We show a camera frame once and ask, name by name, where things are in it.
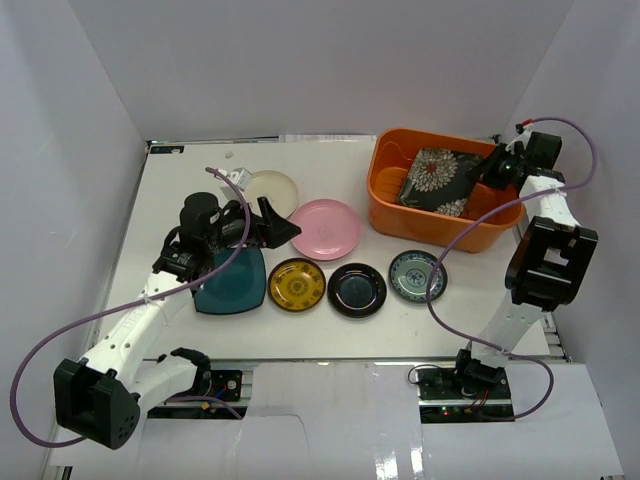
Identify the cream round plate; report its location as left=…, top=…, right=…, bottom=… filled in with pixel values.
left=244, top=170, right=299, bottom=218

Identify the dark label sticker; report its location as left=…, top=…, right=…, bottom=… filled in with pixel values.
left=149, top=145, right=185, bottom=155

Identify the orange plastic bin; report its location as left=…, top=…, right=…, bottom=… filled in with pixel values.
left=366, top=128, right=518, bottom=247

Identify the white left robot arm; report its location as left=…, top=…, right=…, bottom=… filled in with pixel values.
left=53, top=192, right=301, bottom=450

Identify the pink round plate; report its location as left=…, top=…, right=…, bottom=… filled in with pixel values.
left=291, top=199, right=361, bottom=261

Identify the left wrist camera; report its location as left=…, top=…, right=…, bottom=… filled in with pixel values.
left=226, top=168, right=253, bottom=191

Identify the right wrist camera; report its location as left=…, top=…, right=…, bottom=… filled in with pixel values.
left=506, top=119, right=533, bottom=153

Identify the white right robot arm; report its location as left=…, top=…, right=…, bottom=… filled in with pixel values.
left=451, top=126, right=598, bottom=399

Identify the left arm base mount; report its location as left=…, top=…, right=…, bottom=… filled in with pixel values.
left=147, top=370, right=248, bottom=420

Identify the black glossy round plate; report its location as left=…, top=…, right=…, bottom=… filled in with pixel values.
left=327, top=263, right=387, bottom=319

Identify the black floral rectangular plate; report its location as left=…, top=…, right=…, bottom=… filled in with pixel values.
left=396, top=148, right=484, bottom=217

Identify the blue white porcelain plate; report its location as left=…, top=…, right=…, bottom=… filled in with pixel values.
left=388, top=250, right=448, bottom=304

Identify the yellow patterned round plate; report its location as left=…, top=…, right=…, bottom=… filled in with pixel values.
left=267, top=258, right=327, bottom=313

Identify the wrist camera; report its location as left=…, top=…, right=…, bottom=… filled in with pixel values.
left=226, top=168, right=253, bottom=191
left=506, top=119, right=533, bottom=153

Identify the teal square plate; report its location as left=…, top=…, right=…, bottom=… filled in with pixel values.
left=194, top=248, right=266, bottom=315

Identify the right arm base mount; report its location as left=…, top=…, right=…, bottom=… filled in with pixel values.
left=407, top=349, right=515, bottom=424

